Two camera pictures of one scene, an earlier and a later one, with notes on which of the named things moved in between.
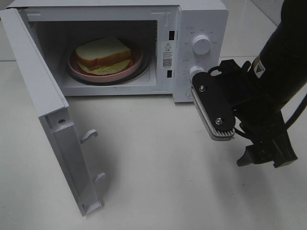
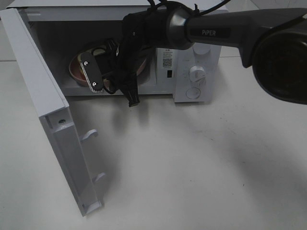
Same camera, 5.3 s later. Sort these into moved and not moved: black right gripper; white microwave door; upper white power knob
Moved: black right gripper
Not moved: white microwave door; upper white power knob
